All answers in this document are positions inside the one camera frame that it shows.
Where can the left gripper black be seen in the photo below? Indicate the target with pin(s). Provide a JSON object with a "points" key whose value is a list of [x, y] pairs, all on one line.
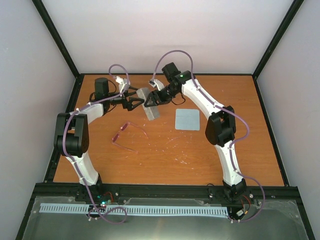
{"points": [[128, 105]]}

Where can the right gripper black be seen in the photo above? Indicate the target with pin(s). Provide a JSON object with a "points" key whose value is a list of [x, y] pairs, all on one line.
{"points": [[160, 100]]}

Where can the grey felt glasses case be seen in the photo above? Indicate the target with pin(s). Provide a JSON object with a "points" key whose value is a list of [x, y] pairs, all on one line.
{"points": [[152, 113]]}

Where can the light blue cleaning cloth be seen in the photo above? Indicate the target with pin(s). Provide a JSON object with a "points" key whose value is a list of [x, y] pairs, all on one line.
{"points": [[187, 119]]}

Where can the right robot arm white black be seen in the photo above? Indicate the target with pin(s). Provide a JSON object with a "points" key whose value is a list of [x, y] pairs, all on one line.
{"points": [[221, 122]]}

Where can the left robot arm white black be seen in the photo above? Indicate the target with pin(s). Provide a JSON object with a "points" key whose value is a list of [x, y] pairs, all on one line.
{"points": [[72, 139]]}

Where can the pink sunglasses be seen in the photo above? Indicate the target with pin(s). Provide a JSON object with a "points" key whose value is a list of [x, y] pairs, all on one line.
{"points": [[128, 134]]}

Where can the metal front plate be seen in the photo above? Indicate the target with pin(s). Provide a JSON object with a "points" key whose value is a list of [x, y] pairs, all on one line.
{"points": [[277, 220]]}

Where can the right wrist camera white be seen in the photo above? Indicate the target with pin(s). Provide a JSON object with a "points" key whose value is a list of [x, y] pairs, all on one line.
{"points": [[155, 83]]}

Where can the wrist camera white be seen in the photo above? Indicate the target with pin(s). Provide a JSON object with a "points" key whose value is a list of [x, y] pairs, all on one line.
{"points": [[155, 83], [123, 84]]}

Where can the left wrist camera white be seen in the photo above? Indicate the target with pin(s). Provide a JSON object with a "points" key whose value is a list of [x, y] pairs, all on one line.
{"points": [[123, 84]]}

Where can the light blue slotted cable duct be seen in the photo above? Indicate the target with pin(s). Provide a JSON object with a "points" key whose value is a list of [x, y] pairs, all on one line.
{"points": [[139, 210]]}

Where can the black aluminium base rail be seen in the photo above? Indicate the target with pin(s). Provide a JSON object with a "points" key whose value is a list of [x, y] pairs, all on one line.
{"points": [[119, 192]]}

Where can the black frame post left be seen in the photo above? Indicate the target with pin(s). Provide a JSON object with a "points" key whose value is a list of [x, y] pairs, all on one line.
{"points": [[47, 20]]}

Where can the black frame post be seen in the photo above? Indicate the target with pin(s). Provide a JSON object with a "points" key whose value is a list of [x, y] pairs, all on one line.
{"points": [[281, 30], [47, 20]]}

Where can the black frame post right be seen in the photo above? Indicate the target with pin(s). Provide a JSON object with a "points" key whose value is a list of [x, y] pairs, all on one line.
{"points": [[281, 30]]}

